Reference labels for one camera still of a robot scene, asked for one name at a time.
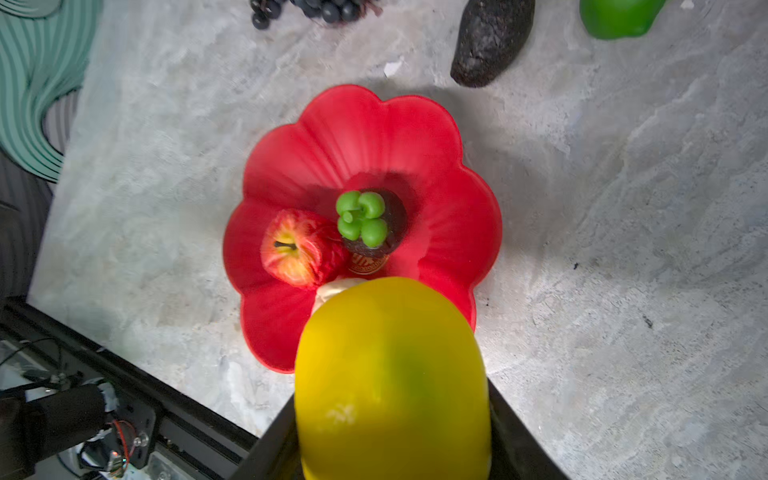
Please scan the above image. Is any dark purple mangosteen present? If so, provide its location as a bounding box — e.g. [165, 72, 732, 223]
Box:
[335, 189, 408, 259]

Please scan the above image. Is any dark avocado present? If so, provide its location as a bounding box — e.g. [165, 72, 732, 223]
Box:
[450, 0, 536, 88]

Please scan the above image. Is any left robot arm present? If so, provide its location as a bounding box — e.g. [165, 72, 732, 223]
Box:
[1, 384, 107, 479]

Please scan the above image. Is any large yellow lemon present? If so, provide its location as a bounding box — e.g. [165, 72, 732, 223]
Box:
[294, 277, 492, 479]

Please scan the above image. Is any beige pear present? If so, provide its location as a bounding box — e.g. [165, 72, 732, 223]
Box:
[311, 278, 366, 315]

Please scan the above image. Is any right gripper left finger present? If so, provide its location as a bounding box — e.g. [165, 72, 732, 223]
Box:
[230, 396, 300, 480]

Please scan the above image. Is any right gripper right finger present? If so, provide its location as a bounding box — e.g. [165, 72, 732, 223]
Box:
[488, 380, 567, 480]

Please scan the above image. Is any red apple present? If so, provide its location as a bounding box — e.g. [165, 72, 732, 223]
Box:
[260, 209, 348, 289]

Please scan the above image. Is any red flower-shaped fruit bowl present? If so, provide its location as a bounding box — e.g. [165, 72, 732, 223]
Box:
[223, 85, 503, 374]

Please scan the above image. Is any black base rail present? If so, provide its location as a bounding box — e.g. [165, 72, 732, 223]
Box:
[1, 298, 258, 479]

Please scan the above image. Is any green lime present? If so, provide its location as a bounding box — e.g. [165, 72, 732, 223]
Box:
[579, 0, 666, 40]

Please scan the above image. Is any black grape bunch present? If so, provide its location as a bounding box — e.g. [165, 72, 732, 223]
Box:
[248, 0, 383, 31]

